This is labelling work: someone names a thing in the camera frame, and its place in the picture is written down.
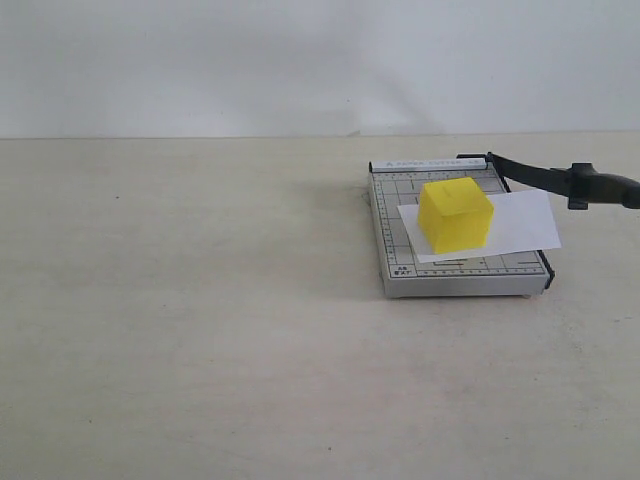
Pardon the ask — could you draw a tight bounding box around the yellow foam cube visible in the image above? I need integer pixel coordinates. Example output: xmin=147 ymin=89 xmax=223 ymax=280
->
xmin=417 ymin=177 xmax=494 ymax=254

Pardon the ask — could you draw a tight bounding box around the white paper sheet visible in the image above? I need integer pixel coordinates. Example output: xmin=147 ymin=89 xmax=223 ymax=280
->
xmin=397 ymin=189 xmax=561 ymax=263

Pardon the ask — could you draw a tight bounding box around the black cutter blade arm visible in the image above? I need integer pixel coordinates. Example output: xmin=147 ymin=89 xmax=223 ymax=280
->
xmin=486 ymin=152 xmax=639 ymax=210

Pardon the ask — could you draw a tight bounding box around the grey paper cutter base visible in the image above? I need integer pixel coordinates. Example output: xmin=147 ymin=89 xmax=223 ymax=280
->
xmin=369 ymin=154 xmax=555 ymax=298

